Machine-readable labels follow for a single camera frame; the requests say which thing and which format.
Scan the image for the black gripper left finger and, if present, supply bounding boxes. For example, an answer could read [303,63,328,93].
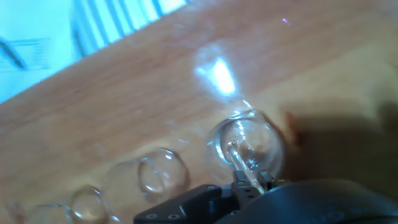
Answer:
[231,169,261,208]

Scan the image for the white paper sheet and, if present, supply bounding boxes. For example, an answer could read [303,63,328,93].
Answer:
[0,0,82,104]

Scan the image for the medium glass beaker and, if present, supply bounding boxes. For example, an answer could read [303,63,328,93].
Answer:
[102,147,191,224]

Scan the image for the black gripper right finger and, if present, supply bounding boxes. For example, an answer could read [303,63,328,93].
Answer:
[257,169,280,191]

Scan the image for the glossy wooden board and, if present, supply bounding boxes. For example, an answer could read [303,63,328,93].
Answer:
[0,0,398,224]

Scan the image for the large glass beaker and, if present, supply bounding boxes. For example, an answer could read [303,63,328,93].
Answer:
[203,108,287,185]

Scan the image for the small glass beaker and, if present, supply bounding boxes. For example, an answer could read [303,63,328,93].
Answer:
[26,185,110,224]

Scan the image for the clear glass stirring rod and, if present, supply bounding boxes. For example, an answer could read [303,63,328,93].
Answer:
[226,143,266,195]

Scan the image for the black pen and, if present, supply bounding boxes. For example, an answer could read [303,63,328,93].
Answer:
[0,39,27,70]

